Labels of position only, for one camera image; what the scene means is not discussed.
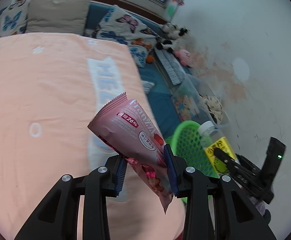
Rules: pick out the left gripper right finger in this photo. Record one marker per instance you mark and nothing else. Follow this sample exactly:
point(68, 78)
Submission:
point(216, 207)

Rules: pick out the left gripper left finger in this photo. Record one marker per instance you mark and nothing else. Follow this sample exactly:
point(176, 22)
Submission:
point(56, 216)

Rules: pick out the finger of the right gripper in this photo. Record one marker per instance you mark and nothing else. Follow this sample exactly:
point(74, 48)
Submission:
point(230, 163)

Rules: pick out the yellow label clear bottle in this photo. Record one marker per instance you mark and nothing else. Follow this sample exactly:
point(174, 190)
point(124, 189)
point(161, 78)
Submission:
point(211, 138)

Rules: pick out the pink snack wrapper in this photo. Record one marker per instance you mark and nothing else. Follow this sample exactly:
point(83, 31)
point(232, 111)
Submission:
point(125, 127)

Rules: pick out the green plastic mesh basket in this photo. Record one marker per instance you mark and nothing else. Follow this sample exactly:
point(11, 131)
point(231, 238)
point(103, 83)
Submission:
point(185, 143)

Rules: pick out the beige printed garment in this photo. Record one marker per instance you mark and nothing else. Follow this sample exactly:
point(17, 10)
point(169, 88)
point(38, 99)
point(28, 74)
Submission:
point(214, 107)

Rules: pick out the clear plastic storage bin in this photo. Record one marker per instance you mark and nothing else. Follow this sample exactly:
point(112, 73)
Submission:
point(187, 100)

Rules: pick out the blue sofa mattress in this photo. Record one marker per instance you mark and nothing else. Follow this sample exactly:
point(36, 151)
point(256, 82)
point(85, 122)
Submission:
point(159, 97)

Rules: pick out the grey patterned folded cloth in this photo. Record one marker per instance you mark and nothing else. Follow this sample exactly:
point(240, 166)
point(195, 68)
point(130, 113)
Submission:
point(171, 65)

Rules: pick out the pink plush toy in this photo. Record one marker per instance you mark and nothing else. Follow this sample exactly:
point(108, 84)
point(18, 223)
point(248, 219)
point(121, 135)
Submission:
point(184, 57)

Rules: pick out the small grey patterned cloth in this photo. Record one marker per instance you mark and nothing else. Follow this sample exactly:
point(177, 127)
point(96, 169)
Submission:
point(147, 86)

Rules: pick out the peach hello blanket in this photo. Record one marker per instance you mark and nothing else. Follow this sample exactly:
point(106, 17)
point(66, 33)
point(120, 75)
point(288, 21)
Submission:
point(51, 86)

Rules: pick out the small orange ball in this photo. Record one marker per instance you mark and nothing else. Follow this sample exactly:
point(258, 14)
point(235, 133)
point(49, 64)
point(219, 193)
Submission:
point(150, 59)

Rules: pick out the cow plush toy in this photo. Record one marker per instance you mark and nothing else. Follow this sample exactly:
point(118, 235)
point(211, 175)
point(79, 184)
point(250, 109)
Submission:
point(174, 37)

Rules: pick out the butterfly pillow right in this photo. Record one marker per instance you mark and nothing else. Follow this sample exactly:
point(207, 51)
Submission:
point(119, 26)

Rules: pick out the butterfly pillow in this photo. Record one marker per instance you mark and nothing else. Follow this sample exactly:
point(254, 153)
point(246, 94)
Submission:
point(119, 26)
point(13, 19)

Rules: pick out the butterfly pillow left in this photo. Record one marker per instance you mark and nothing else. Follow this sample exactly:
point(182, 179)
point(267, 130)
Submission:
point(13, 19)

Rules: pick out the beige plain cushion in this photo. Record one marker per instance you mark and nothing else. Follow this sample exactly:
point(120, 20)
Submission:
point(57, 16)

